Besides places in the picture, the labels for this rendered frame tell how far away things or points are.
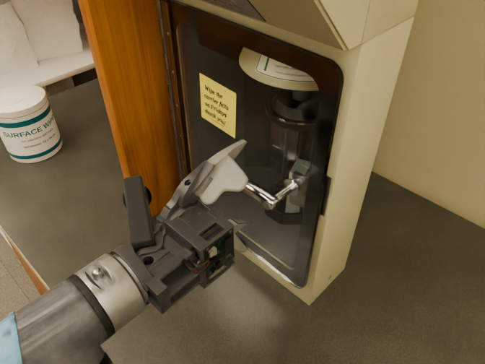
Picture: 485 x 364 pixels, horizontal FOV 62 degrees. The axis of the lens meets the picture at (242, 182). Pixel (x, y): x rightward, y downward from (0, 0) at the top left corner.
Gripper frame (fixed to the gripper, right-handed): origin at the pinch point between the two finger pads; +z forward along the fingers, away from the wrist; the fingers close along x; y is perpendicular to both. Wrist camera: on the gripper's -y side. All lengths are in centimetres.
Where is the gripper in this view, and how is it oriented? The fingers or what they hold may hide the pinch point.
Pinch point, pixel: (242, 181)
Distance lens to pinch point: 56.1
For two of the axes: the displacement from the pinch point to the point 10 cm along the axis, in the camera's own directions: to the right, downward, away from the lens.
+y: 7.2, 4.6, -5.2
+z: 7.0, -4.8, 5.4
